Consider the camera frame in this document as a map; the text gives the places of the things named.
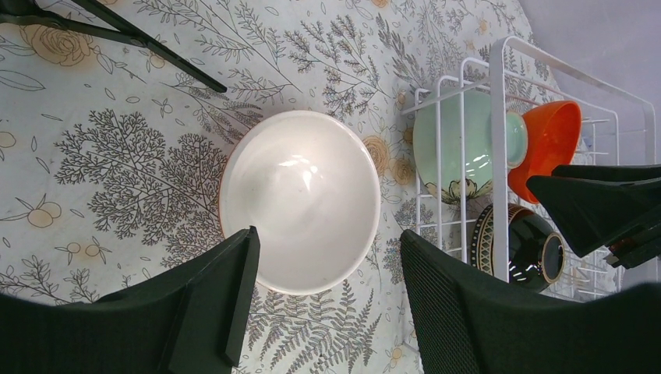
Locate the white wire dish rack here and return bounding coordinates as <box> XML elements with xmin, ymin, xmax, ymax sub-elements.
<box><xmin>409</xmin><ymin>36</ymin><xmax>658</xmax><ymax>280</ymax></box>

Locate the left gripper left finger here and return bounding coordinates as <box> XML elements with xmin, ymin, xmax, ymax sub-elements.
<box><xmin>1</xmin><ymin>227</ymin><xmax>260</xmax><ymax>373</ymax></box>

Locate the floral tablecloth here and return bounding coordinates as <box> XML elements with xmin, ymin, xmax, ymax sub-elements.
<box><xmin>1</xmin><ymin>1</ymin><xmax>533</xmax><ymax>373</ymax></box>

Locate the orange bowl front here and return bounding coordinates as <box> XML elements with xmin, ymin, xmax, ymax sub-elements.
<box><xmin>507</xmin><ymin>101</ymin><xmax>582</xmax><ymax>204</ymax></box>

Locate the pale green floral bowl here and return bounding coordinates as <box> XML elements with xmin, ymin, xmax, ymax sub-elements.
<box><xmin>412</xmin><ymin>88</ymin><xmax>530</xmax><ymax>206</ymax></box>

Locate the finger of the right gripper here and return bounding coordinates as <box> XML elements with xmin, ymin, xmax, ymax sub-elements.
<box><xmin>526</xmin><ymin>164</ymin><xmax>660</xmax><ymax>269</ymax></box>

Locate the black patterned bowl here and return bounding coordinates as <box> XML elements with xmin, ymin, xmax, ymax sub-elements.
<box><xmin>468</xmin><ymin>203</ymin><xmax>564</xmax><ymax>293</ymax></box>

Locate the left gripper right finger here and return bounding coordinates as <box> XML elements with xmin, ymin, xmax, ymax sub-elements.
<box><xmin>400</xmin><ymin>230</ymin><xmax>660</xmax><ymax>373</ymax></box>

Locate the white pink bowl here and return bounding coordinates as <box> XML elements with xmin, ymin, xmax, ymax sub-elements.
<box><xmin>218</xmin><ymin>110</ymin><xmax>381</xmax><ymax>295</ymax></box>

